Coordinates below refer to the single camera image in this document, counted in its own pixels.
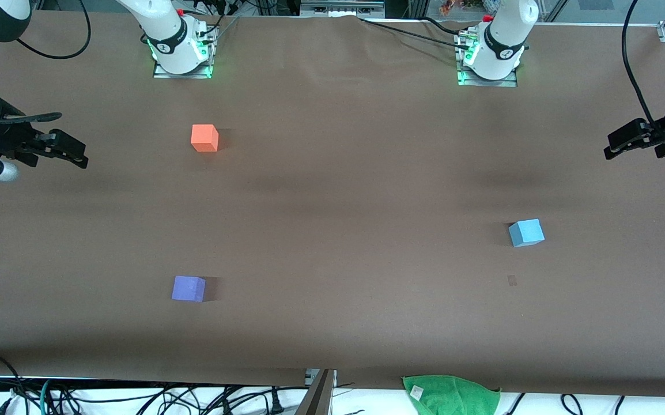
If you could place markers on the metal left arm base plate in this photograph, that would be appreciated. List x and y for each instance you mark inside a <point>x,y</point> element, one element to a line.
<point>482,83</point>

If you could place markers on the aluminium frame post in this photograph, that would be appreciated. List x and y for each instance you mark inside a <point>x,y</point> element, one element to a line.
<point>416,7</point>

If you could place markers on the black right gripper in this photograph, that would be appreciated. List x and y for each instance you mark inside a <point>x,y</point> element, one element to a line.
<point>7,137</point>

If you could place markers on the silver rail device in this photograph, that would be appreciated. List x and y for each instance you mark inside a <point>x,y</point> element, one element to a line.
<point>338,8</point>

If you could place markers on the purple foam block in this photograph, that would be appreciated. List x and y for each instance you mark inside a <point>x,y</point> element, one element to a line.
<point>187,288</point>

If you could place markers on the orange foam block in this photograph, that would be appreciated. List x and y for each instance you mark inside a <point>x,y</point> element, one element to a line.
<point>203,138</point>

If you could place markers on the colourful toy pile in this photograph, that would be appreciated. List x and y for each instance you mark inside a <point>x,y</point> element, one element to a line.
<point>465,6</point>

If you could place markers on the green microfibre cloth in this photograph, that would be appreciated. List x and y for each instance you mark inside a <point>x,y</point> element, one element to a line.
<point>448,397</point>

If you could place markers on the aluminium profile post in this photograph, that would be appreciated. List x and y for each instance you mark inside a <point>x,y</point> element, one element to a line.
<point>318,397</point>

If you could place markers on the black power plug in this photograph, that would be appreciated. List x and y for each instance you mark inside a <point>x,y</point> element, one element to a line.
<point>276,403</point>

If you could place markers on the blue foam block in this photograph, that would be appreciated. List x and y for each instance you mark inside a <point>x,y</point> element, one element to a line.
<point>525,233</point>

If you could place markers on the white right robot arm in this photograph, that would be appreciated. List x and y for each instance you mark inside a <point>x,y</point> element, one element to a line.
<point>171,34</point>

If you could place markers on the brown table cover sheet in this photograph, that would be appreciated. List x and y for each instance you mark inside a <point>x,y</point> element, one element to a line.
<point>367,259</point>

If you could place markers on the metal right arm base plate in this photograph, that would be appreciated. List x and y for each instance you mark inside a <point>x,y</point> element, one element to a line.
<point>165,74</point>

